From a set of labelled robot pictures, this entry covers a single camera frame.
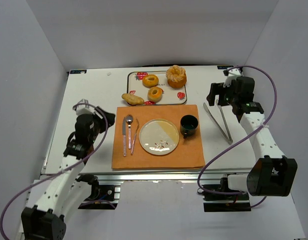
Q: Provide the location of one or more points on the dark green mug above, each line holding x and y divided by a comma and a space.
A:
188, 126

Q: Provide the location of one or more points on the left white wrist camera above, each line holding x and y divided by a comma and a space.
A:
82, 107

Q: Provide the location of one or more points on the right blue label sticker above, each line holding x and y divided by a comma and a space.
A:
224, 67

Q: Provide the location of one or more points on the ring donut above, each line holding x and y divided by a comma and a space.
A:
150, 80
155, 94

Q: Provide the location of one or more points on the aluminium frame rail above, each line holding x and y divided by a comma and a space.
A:
157, 176

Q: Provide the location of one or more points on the blue label sticker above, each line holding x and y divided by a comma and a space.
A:
78, 71
224, 67

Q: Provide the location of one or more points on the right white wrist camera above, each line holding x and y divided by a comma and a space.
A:
231, 74

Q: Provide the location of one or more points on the pink handled fork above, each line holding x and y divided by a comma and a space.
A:
135, 136

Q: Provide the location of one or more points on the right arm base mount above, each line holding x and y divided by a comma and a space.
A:
224, 203

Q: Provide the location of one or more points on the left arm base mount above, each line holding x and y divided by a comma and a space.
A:
101, 196

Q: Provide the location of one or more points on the pink handled knife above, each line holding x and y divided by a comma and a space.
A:
124, 136

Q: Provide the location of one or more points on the orange placemat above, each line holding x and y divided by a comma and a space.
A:
188, 153

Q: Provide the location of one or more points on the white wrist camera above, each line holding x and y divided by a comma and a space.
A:
231, 74
82, 107

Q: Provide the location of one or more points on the metal tongs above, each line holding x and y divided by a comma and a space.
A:
226, 134

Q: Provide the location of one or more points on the white beige ceramic plate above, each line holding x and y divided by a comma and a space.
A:
159, 137

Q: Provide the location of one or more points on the sugar-topped round pastry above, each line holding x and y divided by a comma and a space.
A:
176, 77

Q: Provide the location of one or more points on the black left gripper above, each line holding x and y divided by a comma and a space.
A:
104, 117

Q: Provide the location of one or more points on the pink handled spoon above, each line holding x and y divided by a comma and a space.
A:
129, 120

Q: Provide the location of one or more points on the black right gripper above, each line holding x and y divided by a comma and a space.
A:
217, 91

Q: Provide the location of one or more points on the strawberry pattern tray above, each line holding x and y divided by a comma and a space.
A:
170, 96

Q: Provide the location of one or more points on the oval bread roll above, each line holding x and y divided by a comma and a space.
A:
132, 99

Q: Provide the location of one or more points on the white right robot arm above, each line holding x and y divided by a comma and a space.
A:
274, 173

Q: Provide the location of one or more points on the left blue label sticker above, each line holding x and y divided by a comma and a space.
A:
78, 71

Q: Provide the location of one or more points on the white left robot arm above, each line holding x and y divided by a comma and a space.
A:
47, 218

